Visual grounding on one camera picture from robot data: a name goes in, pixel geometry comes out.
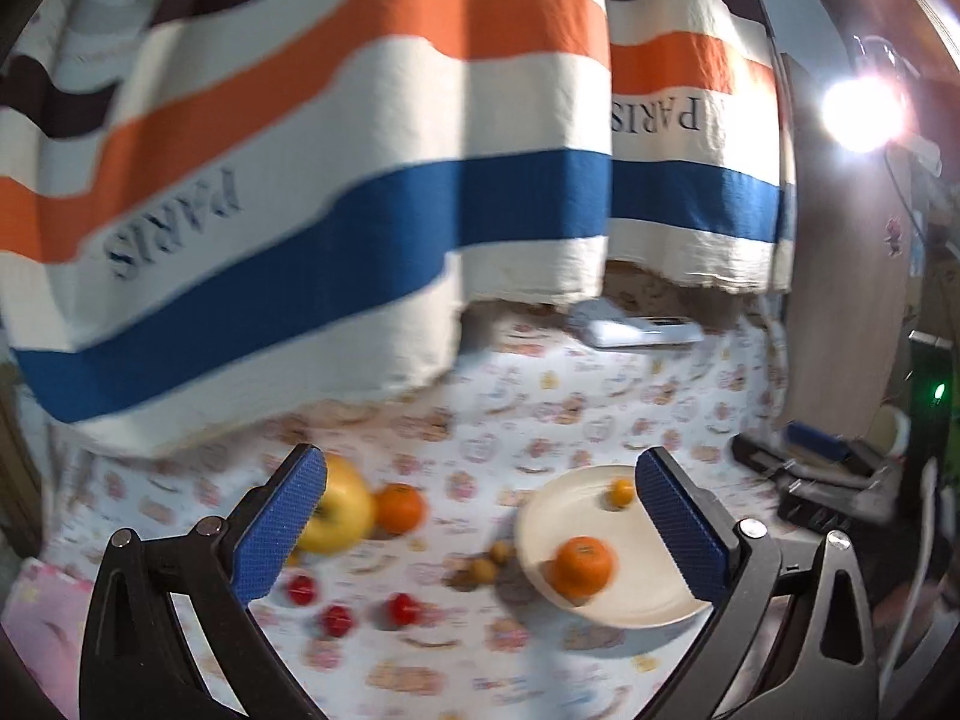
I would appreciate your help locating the small brown fruit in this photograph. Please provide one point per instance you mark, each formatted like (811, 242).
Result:
(457, 580)
(480, 568)
(501, 551)

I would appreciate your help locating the yellow apple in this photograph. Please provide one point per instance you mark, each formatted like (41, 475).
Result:
(341, 514)

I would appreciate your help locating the cartoon printed bed sheet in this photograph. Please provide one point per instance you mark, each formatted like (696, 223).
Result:
(525, 420)

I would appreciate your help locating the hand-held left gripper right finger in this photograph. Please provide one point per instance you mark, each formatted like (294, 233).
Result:
(686, 532)

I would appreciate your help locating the small cartoon sticker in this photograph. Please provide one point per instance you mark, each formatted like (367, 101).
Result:
(892, 236)

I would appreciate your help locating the pink tablet case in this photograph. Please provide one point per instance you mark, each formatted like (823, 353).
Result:
(37, 615)

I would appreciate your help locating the orange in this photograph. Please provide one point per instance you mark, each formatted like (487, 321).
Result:
(399, 508)
(583, 568)

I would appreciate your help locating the striped hanging towel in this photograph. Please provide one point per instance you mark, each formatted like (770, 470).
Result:
(690, 165)
(300, 165)

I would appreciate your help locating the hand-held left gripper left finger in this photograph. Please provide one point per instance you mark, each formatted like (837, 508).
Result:
(277, 525)

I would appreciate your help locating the bright lamp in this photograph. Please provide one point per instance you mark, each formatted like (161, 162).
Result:
(862, 112)

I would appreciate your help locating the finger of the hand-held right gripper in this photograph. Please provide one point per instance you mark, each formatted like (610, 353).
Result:
(814, 441)
(825, 502)

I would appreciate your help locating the white plate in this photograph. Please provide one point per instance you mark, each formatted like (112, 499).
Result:
(570, 510)

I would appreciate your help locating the brown wooden board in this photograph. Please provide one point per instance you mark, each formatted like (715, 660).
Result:
(840, 277)

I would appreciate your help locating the small orange kumquat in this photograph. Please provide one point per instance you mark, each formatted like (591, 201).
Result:
(621, 493)

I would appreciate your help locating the white remote control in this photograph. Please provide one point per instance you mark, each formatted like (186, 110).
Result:
(645, 330)

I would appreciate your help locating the red cherry tomato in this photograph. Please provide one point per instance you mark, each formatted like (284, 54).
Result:
(301, 589)
(401, 607)
(337, 619)

